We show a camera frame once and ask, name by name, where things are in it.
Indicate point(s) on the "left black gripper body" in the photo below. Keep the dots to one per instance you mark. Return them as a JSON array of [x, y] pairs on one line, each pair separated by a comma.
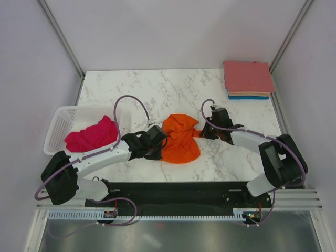
[[155, 152]]

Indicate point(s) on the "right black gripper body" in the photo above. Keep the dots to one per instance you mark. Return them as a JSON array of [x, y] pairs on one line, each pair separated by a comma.
[[210, 132]]

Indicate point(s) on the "orange t-shirt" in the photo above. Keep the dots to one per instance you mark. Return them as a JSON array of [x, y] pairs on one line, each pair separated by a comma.
[[181, 146]]

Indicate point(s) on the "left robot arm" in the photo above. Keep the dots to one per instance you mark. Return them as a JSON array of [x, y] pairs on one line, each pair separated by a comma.
[[64, 177]]

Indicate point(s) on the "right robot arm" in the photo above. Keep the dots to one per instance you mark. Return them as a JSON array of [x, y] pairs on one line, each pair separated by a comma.
[[282, 162]]

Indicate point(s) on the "folded peach t-shirt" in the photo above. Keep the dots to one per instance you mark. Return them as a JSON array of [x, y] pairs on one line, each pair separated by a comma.
[[248, 94]]

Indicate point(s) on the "magenta t-shirt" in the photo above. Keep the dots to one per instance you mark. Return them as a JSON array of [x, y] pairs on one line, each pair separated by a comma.
[[93, 137]]

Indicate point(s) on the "folded pink t-shirt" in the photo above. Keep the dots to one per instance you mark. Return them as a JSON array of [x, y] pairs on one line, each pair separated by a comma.
[[247, 77]]

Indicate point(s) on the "white plastic basket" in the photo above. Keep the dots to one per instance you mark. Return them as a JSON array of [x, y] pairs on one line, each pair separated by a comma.
[[69, 119]]

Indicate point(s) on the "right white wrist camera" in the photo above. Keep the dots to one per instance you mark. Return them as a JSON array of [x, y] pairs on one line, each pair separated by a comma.
[[214, 107]]

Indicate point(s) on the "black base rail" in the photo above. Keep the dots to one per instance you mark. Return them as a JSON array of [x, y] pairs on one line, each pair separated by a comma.
[[178, 198]]

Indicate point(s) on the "white slotted cable duct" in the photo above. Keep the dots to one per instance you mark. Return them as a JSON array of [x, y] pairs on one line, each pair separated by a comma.
[[105, 215]]

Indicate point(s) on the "right aluminium frame post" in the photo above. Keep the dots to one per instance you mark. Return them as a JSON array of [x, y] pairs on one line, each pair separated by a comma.
[[291, 33]]

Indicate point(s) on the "aluminium frame post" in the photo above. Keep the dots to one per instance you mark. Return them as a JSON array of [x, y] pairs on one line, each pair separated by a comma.
[[61, 36], [291, 33]]

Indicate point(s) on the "left aluminium frame post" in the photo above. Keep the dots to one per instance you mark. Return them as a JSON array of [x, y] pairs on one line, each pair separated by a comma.
[[61, 36]]

